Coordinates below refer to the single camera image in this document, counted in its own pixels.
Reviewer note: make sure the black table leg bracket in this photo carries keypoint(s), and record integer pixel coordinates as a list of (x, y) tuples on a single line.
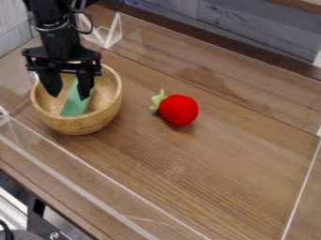
[(38, 225)]

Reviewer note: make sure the clear acrylic corner bracket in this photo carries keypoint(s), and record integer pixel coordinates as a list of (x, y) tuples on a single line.
[(103, 36)]

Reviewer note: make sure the brown wooden bowl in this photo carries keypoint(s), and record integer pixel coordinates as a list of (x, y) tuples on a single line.
[(103, 106)]

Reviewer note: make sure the red plush strawberry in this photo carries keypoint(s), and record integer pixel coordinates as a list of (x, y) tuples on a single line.
[(176, 108)]

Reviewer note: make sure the green rectangular block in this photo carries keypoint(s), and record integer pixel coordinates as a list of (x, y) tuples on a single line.
[(75, 105)]

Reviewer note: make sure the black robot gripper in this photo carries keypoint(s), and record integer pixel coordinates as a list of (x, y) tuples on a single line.
[(61, 54)]

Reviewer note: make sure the clear acrylic table barrier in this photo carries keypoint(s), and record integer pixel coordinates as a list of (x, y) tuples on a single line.
[(232, 177)]

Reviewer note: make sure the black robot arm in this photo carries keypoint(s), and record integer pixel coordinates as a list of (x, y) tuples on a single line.
[(53, 15)]

